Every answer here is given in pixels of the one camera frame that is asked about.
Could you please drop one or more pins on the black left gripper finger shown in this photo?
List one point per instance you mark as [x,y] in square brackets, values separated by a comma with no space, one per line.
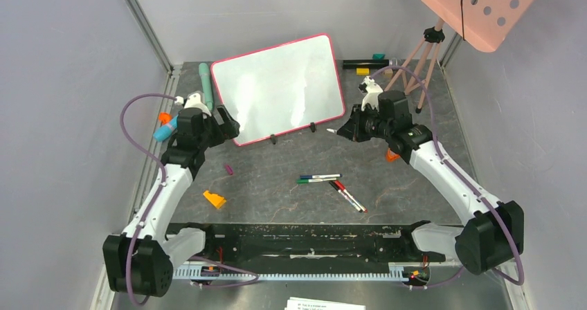
[229,125]
[220,135]

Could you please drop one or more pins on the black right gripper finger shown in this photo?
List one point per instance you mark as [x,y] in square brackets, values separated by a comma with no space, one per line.
[357,117]
[352,131]

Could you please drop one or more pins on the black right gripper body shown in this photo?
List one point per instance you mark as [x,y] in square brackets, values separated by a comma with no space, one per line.
[356,127]

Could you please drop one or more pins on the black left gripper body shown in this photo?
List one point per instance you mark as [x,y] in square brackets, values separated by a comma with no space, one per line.
[209,122]

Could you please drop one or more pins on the pink framed whiteboard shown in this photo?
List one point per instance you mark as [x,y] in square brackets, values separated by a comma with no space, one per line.
[280,89]

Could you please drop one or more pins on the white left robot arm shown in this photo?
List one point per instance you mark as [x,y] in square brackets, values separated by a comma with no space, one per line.
[142,259]

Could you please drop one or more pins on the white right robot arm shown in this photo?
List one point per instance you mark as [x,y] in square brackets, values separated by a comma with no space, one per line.
[492,230]

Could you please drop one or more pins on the blue whiteboard marker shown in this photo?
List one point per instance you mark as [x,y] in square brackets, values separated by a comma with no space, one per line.
[321,176]

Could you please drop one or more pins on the red whiteboard marker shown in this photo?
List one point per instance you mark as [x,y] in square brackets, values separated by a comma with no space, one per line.
[342,187]

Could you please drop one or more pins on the black whiteboard marker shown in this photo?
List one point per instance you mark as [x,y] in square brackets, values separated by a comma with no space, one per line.
[355,206]

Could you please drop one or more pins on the green whiteboard marker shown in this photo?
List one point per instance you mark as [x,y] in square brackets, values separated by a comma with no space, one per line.
[305,181]

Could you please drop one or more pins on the orange small toy piece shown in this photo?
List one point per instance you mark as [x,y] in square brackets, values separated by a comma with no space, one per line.
[164,118]

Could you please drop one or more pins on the blue toy marker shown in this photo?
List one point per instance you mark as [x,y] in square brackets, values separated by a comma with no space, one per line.
[165,131]

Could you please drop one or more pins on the orange semicircle toy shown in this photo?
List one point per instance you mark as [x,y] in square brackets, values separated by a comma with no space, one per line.
[391,156]

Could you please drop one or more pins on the yellow block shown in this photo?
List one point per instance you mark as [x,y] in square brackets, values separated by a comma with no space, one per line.
[363,71]

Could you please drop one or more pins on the teal green toy microphone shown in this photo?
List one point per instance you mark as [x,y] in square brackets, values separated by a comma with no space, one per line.
[206,85]

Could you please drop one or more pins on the pink tripod stand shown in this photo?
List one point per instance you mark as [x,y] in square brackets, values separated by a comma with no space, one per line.
[431,42]

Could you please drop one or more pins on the black cylinder flashlight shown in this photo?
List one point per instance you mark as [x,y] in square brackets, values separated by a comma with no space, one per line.
[366,64]

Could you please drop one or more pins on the teal block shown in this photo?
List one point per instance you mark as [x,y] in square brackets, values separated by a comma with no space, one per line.
[378,56]

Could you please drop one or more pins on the orange wedge block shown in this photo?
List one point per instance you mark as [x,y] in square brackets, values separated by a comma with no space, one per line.
[216,200]

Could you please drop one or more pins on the pink perforated music stand tray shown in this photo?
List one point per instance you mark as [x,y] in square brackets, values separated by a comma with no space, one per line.
[484,24]

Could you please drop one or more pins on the white printed paper sheet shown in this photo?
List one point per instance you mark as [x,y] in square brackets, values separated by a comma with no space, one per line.
[311,304]

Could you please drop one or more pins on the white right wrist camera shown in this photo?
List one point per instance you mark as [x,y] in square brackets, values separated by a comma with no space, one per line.
[371,91]

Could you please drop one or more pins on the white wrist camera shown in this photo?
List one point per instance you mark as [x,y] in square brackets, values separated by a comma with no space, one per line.
[371,91]
[194,100]

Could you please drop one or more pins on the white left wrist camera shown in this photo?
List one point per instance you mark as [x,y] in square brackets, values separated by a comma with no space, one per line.
[194,100]

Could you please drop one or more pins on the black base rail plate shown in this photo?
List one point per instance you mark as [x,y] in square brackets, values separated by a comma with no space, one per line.
[309,248]

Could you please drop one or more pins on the white comb cable duct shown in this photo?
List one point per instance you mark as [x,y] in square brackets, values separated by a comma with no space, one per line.
[197,272]

